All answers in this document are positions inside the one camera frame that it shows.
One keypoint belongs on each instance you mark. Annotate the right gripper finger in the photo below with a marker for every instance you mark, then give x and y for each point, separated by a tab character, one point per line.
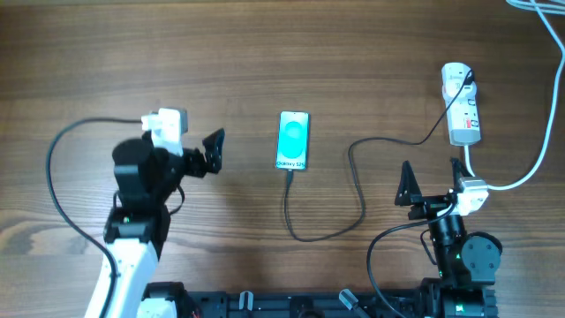
458	169
408	192

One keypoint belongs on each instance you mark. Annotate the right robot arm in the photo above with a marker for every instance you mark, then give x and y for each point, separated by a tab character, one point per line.
466	262

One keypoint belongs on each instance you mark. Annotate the Galaxy S25 smartphone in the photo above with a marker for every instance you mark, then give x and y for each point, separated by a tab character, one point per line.
292	141

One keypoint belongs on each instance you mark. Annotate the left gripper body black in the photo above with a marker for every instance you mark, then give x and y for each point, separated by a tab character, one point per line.
192	164

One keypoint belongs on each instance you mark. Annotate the white power strip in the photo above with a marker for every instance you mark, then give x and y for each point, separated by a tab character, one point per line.
462	114

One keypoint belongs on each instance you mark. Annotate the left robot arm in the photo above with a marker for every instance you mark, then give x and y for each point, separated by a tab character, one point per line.
138	226

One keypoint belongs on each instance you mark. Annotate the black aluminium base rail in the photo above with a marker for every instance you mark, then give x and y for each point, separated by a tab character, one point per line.
304	305

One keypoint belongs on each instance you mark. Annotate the white USB charger plug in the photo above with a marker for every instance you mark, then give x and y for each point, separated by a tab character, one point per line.
459	88

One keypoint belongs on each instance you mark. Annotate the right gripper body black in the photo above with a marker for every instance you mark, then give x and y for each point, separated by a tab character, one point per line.
429	207

